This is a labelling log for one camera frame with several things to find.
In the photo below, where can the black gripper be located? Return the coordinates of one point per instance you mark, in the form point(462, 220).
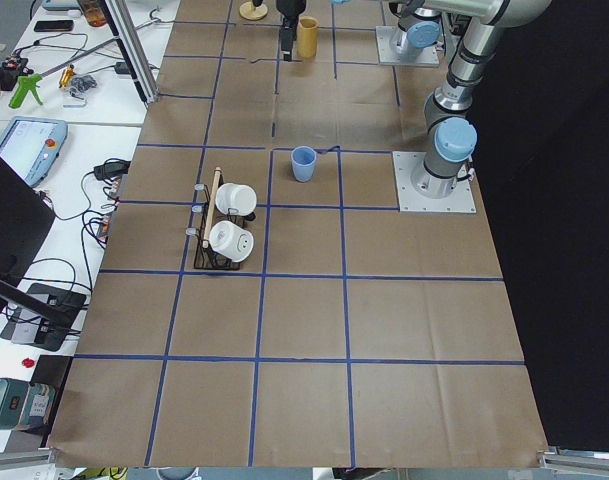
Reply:
point(289, 8)

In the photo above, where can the blue plastic cup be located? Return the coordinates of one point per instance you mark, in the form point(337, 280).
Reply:
point(303, 162)

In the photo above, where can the white cup far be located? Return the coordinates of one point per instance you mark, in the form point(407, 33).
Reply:
point(236, 199)

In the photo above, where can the white smiley cup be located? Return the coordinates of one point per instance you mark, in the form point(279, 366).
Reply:
point(231, 241)

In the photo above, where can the bamboo cylinder holder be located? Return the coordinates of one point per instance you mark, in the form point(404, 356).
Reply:
point(307, 37)

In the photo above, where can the wooden mug tree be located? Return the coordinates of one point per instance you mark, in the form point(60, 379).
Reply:
point(253, 10)

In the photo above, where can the black power adapter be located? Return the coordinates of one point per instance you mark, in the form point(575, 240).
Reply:
point(111, 168)

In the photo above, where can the black smartphone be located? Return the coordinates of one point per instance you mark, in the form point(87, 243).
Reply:
point(60, 25)

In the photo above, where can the green glue gun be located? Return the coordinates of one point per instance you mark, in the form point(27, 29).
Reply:
point(25, 85)

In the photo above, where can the blue teach pendant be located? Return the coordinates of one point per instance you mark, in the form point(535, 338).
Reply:
point(30, 146)

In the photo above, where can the brown paper table cover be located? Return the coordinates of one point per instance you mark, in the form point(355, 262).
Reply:
point(354, 335)

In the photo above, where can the black monitor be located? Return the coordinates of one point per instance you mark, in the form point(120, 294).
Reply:
point(25, 221)

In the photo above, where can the black monitor stand base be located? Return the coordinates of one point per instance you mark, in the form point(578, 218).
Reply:
point(43, 317)

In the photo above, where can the green metal box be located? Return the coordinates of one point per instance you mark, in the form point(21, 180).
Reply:
point(13, 394)

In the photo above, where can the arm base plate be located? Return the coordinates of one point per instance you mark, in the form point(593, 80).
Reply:
point(395, 50)
point(420, 192)

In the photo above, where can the aluminium frame post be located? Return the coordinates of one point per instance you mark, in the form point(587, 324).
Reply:
point(124, 31)

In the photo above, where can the black wire cup rack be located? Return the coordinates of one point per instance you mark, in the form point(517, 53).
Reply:
point(205, 258)

